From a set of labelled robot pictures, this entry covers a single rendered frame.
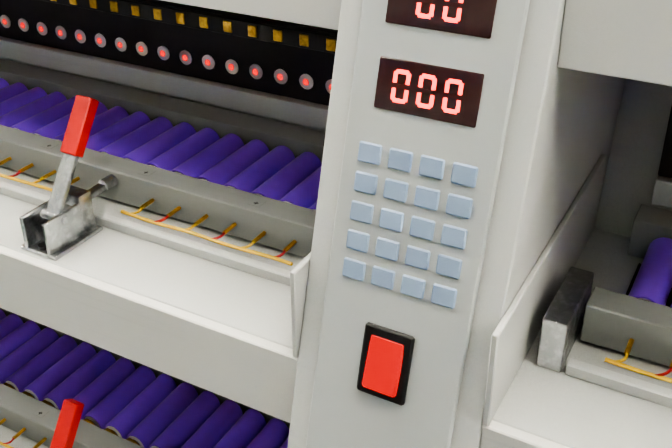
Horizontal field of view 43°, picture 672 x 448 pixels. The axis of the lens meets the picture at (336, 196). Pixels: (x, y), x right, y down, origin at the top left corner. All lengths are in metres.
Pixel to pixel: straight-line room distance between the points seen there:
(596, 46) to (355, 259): 0.14
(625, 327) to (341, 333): 0.14
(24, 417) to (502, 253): 0.42
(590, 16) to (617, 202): 0.22
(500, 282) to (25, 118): 0.41
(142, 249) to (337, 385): 0.16
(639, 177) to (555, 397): 0.18
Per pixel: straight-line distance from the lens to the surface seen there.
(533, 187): 0.37
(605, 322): 0.43
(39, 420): 0.67
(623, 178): 0.55
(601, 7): 0.35
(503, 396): 0.41
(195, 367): 0.47
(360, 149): 0.37
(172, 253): 0.51
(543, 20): 0.35
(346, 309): 0.39
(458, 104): 0.35
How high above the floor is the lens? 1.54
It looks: 16 degrees down
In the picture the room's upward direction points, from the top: 7 degrees clockwise
